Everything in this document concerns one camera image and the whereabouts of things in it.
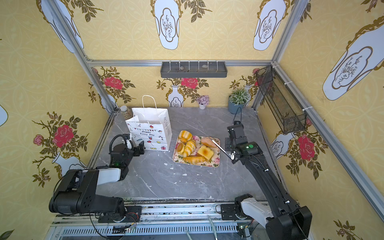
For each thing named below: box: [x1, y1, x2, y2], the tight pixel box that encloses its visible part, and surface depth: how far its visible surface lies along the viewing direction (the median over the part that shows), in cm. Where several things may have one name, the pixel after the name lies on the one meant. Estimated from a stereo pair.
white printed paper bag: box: [125, 95, 173, 152], surface depth 87 cm
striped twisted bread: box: [183, 139, 196, 158], surface depth 92 cm
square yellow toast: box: [197, 145, 215, 163], surface depth 93 cm
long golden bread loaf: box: [183, 155, 207, 165], surface depth 89 cm
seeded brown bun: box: [201, 136, 217, 148], surface depth 97 cm
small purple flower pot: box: [196, 95, 210, 110], surface depth 118 cm
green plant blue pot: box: [228, 88, 250, 114], surface depth 112 cm
